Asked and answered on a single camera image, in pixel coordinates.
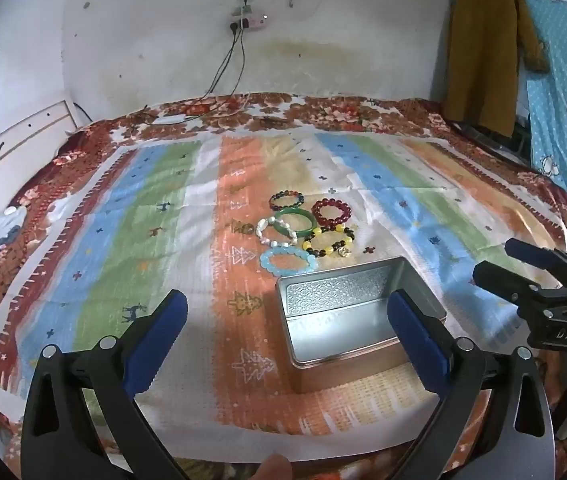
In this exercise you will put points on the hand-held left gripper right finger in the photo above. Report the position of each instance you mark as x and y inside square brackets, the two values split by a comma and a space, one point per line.
[411, 335]

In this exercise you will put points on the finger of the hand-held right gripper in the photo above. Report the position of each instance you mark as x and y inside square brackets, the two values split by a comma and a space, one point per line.
[501, 277]
[533, 256]

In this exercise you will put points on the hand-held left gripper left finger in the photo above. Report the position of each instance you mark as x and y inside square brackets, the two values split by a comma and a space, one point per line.
[163, 335]

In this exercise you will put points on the silver metal tin box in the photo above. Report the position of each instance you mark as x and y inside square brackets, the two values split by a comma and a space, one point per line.
[333, 320]

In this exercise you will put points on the green jade bangle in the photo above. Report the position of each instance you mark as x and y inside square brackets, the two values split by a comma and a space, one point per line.
[283, 229]

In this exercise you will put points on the person's left hand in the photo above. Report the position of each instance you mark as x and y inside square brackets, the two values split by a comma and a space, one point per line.
[274, 467]

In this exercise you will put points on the striped patterned blanket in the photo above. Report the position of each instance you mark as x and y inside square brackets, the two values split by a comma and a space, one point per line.
[138, 235]

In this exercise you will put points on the black metal rack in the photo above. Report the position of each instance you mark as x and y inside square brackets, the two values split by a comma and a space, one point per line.
[493, 142]

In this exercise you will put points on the blue dotted printed cloth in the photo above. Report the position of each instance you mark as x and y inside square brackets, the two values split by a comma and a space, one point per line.
[553, 85]

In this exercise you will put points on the striped colourful bed cover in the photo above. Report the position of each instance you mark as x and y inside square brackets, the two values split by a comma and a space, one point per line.
[313, 110]

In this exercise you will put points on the white wooden headboard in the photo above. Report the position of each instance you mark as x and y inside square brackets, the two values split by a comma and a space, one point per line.
[13, 140]

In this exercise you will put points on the white power strip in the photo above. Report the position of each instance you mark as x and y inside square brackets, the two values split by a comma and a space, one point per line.
[256, 22]

